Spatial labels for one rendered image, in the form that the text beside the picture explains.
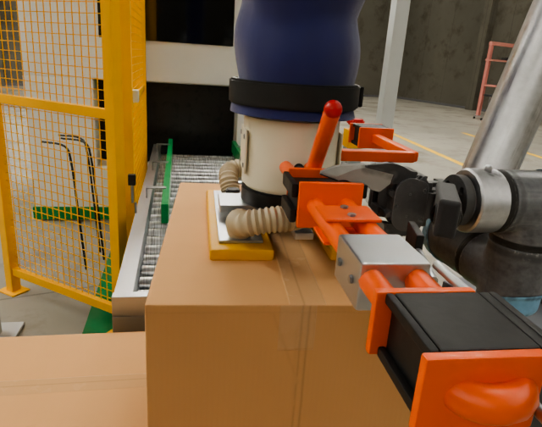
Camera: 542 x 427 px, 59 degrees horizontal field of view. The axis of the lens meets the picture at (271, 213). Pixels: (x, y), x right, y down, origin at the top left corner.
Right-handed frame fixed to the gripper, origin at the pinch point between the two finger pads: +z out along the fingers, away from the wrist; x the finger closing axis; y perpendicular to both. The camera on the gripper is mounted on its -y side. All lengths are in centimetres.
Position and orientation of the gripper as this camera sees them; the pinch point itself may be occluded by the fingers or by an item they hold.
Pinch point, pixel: (328, 202)
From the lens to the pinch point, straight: 61.5
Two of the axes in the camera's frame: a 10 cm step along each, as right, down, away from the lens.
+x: 0.7, -9.5, -3.1
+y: -1.8, -3.2, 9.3
